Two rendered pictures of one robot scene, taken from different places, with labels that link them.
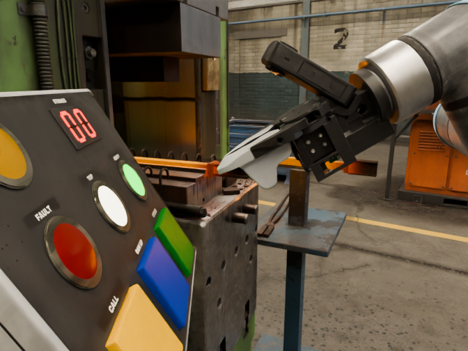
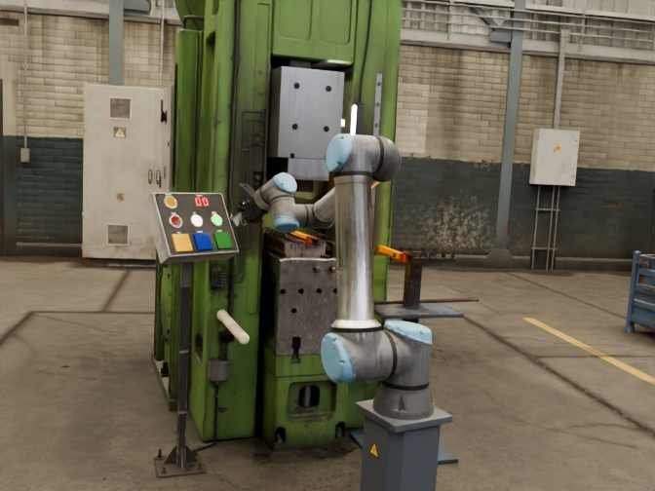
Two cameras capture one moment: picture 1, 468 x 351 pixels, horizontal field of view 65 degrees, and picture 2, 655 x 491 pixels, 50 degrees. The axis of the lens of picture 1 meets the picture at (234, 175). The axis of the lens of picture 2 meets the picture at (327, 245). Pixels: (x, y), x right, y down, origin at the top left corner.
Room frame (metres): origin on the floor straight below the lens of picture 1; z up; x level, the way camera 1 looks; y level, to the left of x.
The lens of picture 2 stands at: (-1.16, -2.36, 1.36)
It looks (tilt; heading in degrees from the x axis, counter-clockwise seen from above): 7 degrees down; 48
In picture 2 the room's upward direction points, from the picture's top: 3 degrees clockwise
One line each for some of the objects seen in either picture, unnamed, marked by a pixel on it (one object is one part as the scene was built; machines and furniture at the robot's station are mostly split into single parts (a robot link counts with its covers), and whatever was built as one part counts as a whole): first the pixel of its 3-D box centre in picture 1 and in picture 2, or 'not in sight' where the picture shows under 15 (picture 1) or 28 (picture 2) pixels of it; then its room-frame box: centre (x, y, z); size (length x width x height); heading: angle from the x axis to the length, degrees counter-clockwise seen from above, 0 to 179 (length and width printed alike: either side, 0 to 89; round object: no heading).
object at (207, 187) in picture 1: (136, 177); (291, 242); (0.97, 0.26, 0.96); 0.42 x 0.20 x 0.09; 68
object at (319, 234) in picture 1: (297, 225); (410, 309); (1.30, -0.24, 0.69); 0.40 x 0.30 x 0.02; 155
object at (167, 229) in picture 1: (172, 242); (222, 241); (0.45, 0.08, 1.01); 0.07 x 0.05 x 0.07; 3
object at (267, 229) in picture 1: (281, 208); (425, 301); (1.45, -0.20, 0.70); 0.60 x 0.04 x 0.01; 160
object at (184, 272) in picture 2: not in sight; (183, 346); (0.34, 0.20, 0.54); 0.04 x 0.04 x 1.08; 68
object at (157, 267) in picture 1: (162, 281); (202, 242); (0.35, 0.07, 1.01); 0.07 x 0.05 x 0.07; 3
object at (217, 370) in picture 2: not in sight; (218, 369); (0.60, 0.31, 0.36); 0.09 x 0.07 x 0.12; 158
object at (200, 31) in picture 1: (127, 37); (294, 168); (0.97, 0.26, 1.32); 0.42 x 0.20 x 0.10; 68
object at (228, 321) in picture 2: not in sight; (232, 326); (0.54, 0.11, 0.62); 0.44 x 0.05 x 0.05; 68
